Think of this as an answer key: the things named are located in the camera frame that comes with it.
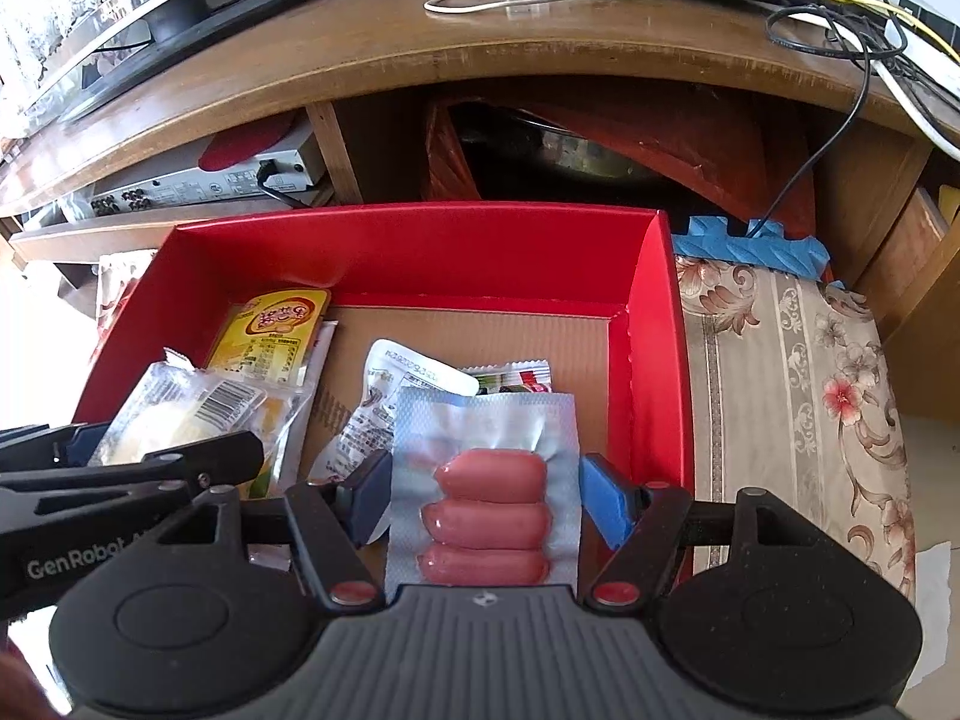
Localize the green white wafer packet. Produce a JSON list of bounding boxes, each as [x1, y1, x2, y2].
[[459, 361, 554, 397]]

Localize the silver AV device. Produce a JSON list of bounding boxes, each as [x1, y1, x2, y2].
[[90, 120, 327, 220]]

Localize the silver packet with red label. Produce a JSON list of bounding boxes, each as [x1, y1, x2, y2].
[[307, 339, 481, 488]]

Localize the wooden TV cabinet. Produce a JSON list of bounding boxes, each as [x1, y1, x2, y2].
[[0, 0, 960, 346]]

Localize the vacuum-packed pink sausages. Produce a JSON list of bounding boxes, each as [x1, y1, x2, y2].
[[384, 388, 586, 592]]

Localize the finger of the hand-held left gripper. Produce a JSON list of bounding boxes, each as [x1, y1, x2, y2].
[[0, 424, 110, 467], [0, 431, 266, 520]]

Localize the red plastic bag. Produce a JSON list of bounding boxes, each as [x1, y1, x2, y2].
[[424, 94, 818, 241]]

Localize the small wooden side cabinet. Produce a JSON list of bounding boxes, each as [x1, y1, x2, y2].
[[855, 187, 960, 346]]

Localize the dark red flat object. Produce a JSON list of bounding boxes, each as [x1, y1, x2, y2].
[[199, 116, 308, 175]]

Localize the yellow snack packet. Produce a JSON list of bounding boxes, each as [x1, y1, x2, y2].
[[204, 289, 332, 391]]

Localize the television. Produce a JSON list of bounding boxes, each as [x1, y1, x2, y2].
[[0, 0, 338, 137]]

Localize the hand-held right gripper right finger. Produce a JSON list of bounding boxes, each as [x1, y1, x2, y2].
[[577, 454, 826, 612]]

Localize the long white power strip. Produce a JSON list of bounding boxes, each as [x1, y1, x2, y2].
[[780, 7, 960, 160]]

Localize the blue foam mat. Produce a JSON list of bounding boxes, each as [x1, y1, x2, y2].
[[670, 216, 845, 290]]

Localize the black cable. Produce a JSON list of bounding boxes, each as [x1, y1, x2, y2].
[[731, 4, 912, 241]]

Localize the metal pot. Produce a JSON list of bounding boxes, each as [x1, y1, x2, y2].
[[457, 105, 685, 190]]

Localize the long white spicy strip packet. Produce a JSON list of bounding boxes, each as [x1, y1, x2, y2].
[[300, 319, 340, 406]]

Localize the clear-wrapped round pastry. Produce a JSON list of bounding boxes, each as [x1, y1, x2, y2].
[[86, 349, 320, 500]]

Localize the red cardboard box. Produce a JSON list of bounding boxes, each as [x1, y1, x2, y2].
[[71, 201, 695, 587]]

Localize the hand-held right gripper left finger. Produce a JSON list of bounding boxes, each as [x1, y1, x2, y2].
[[150, 454, 395, 612]]

